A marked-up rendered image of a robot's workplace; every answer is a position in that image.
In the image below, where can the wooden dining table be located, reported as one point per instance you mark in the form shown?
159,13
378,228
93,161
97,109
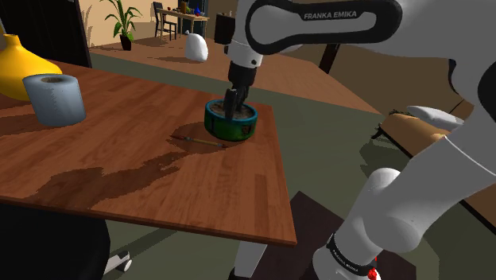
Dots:
182,14

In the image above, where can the black box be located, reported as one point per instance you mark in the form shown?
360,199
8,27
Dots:
224,29

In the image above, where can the yellow pencil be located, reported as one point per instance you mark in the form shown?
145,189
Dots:
201,141

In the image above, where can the green and blue round bowl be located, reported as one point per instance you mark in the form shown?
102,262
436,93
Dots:
228,126

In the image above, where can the white sack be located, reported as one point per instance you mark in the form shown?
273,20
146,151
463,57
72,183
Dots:
196,47

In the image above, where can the white pillow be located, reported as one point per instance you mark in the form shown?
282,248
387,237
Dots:
438,116

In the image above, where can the green potted plant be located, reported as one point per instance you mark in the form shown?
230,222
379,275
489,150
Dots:
124,27

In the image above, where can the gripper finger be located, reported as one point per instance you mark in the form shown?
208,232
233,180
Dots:
242,95
231,102

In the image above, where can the white toilet paper roll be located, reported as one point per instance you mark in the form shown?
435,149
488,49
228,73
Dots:
56,102

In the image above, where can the black office chair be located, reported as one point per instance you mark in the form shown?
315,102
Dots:
46,244

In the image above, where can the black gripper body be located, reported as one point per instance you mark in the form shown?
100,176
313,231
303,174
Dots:
241,74

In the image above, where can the black dining chair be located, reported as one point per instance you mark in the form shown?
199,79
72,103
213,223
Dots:
161,19

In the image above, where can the yellow vase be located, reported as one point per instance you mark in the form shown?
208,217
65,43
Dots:
19,62

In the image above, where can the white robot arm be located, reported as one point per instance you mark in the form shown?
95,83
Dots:
407,201

